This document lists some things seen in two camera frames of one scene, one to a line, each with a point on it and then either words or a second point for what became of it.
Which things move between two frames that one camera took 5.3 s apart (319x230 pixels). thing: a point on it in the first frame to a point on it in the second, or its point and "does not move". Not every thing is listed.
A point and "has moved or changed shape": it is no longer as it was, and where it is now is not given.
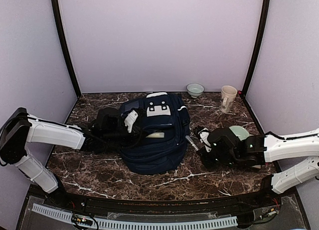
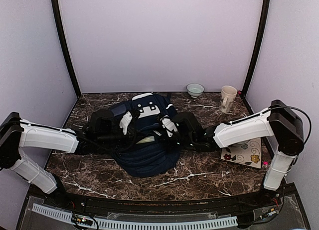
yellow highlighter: (156, 135) to (147, 139)
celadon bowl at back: (195, 89) does not move
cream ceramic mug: (228, 95) does not move
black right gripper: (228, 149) to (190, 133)
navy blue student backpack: (163, 146) has moved or changed shape
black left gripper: (136, 131) does not move
